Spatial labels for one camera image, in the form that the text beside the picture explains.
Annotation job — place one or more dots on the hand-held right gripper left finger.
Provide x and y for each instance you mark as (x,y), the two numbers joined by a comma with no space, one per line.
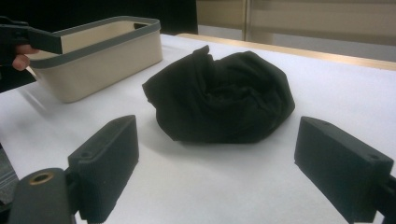
(106,165)

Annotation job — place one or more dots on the black curtain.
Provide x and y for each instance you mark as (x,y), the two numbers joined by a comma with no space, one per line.
(93,9)

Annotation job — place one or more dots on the black cloth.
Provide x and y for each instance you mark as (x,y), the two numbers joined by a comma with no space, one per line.
(218,102)

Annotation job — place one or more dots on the light wooden shelf unit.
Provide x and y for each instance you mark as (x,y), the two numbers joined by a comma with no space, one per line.
(311,18)

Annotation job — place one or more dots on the white table cover sheet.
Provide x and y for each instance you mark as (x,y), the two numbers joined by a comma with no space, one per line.
(218,186)

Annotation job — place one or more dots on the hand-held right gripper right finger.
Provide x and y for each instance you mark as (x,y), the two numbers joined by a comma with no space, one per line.
(342,168)

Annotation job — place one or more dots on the beige basket with grey rim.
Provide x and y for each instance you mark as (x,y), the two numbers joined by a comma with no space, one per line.
(102,71)

